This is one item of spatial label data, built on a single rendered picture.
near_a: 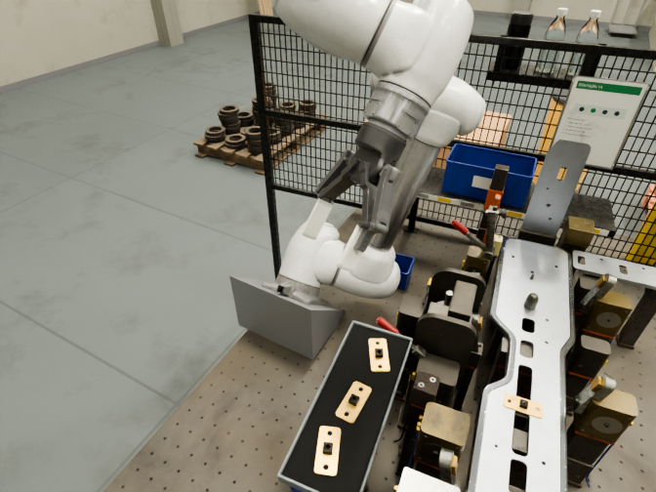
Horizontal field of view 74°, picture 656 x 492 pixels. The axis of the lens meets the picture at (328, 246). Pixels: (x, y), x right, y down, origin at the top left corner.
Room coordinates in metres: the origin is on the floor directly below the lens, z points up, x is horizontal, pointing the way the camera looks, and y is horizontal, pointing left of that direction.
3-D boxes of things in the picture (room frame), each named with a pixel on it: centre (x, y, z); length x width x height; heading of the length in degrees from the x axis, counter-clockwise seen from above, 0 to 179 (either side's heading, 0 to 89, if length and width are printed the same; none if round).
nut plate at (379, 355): (0.57, -0.11, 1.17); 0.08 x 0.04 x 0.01; 0
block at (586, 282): (0.98, -0.84, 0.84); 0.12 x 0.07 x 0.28; 68
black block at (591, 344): (0.73, -0.72, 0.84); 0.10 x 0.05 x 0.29; 68
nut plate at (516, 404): (0.55, -0.45, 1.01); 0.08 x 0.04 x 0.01; 68
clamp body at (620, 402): (0.54, -0.65, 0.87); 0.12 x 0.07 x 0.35; 68
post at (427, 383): (0.55, -0.21, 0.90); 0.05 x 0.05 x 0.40; 68
